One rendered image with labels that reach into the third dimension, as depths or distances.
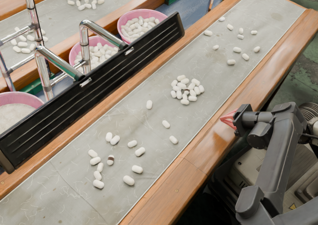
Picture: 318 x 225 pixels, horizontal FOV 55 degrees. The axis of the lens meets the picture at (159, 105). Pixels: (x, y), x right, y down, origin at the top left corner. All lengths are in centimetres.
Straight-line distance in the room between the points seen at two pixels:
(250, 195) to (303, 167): 91
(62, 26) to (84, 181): 76
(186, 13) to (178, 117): 76
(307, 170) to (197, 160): 66
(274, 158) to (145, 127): 50
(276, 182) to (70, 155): 63
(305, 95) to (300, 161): 110
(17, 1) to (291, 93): 193
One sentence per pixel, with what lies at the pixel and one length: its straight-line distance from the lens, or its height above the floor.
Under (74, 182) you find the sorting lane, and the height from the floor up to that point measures 74.
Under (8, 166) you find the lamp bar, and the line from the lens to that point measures 68.
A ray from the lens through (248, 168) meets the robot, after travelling 142.
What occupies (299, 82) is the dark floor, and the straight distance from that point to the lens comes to 266.
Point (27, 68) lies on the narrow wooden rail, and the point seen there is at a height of 76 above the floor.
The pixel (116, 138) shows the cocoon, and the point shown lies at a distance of 104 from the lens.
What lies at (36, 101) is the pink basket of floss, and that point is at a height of 75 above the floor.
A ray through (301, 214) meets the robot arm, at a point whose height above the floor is 115.
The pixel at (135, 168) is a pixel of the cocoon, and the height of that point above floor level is 76.
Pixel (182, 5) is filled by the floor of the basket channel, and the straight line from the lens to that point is 179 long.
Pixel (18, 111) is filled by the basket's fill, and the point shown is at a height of 73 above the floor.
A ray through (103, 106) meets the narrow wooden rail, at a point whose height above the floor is 76.
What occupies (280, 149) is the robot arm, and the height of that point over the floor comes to 105.
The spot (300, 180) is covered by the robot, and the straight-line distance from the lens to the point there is 150.
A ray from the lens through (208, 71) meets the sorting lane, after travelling 133.
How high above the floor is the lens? 165
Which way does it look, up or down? 51 degrees down
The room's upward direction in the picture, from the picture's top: 11 degrees clockwise
